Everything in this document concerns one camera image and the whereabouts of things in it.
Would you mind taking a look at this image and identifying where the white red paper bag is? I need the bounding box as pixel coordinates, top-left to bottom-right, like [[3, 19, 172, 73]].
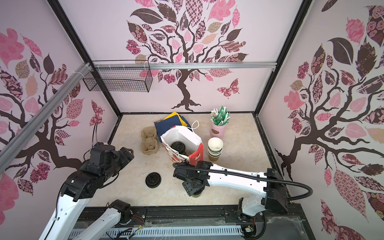
[[160, 121, 204, 166]]

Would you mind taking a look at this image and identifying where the pink straw holder cup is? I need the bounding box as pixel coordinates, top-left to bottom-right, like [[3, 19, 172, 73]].
[[210, 123, 227, 139]]

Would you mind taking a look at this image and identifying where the black wire basket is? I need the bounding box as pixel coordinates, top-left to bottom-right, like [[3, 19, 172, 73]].
[[83, 60, 153, 93]]

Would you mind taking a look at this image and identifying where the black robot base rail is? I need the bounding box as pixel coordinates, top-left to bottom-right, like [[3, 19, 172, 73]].
[[69, 204, 315, 240]]

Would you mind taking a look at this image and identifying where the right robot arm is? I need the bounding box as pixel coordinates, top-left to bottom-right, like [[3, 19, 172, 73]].
[[173, 161, 313, 217]]

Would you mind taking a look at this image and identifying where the white cable duct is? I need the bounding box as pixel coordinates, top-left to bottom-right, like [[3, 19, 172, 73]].
[[68, 225, 243, 240]]

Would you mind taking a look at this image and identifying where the stack of paper cups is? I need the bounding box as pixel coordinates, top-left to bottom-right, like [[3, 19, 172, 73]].
[[208, 138, 224, 162]]

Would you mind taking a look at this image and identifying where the stack of black lids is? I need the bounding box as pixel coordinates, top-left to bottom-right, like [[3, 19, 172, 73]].
[[145, 172, 162, 189]]

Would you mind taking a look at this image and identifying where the aluminium rail left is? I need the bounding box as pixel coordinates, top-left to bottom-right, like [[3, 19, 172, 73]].
[[1, 63, 91, 173]]

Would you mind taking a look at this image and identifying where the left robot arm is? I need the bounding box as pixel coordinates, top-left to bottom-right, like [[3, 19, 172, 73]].
[[40, 143, 134, 240]]

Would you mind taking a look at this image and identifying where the aluminium rail back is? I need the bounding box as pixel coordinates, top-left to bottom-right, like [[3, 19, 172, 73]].
[[94, 62, 277, 70]]

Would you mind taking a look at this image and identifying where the navy napkin stack box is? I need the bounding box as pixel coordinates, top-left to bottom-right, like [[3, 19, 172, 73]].
[[154, 112, 191, 142]]

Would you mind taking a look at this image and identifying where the aluminium rail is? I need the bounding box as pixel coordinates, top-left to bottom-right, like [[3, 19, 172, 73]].
[[1, 63, 91, 173], [94, 62, 277, 70]]

